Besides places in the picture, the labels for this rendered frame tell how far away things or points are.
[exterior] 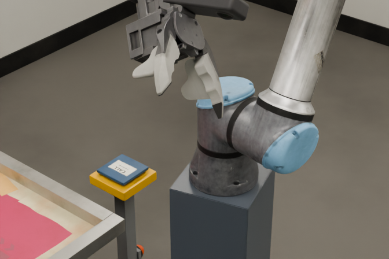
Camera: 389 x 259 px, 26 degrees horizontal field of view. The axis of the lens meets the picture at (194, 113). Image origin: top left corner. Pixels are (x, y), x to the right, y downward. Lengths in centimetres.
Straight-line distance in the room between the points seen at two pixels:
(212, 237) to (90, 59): 317
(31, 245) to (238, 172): 58
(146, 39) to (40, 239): 102
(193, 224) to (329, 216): 191
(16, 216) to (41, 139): 207
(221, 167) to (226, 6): 70
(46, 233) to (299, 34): 85
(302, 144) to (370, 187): 229
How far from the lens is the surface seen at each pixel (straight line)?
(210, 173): 177
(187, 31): 115
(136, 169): 227
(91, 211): 210
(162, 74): 107
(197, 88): 120
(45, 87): 466
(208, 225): 182
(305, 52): 160
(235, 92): 169
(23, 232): 212
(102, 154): 407
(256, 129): 163
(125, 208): 233
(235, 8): 112
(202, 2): 114
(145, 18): 116
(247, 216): 177
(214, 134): 172
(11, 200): 223
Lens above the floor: 228
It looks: 31 degrees down
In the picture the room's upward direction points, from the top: straight up
